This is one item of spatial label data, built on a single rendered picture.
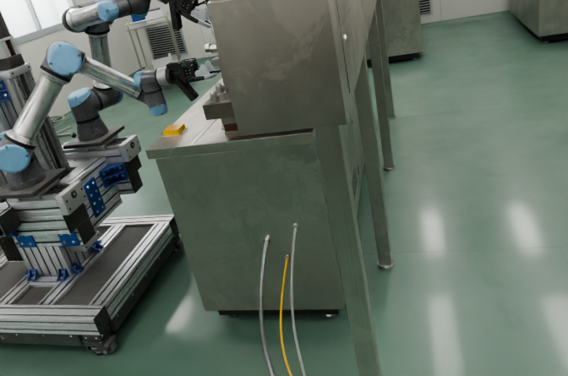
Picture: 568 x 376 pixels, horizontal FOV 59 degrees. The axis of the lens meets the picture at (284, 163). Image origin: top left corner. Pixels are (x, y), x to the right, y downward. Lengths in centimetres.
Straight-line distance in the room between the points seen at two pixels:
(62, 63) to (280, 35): 115
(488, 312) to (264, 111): 147
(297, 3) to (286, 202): 102
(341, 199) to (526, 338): 115
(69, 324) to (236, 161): 109
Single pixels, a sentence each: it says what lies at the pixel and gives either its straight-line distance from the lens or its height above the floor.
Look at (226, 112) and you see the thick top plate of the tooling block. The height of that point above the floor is 99.
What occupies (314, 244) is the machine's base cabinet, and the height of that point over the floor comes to 43.
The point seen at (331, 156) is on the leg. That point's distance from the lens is 121.
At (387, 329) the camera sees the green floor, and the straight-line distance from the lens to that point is 221.
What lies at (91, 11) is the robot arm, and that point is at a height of 141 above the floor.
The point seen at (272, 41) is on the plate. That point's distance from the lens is 106.
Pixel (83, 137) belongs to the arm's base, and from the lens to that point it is 265.
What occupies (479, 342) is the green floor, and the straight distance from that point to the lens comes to 216.
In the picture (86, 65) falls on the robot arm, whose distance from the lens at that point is 222.
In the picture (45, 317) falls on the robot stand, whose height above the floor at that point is 23.
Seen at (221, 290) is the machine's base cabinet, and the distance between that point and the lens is 224.
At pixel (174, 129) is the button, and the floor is 92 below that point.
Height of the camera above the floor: 153
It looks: 24 degrees down
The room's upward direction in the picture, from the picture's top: 12 degrees counter-clockwise
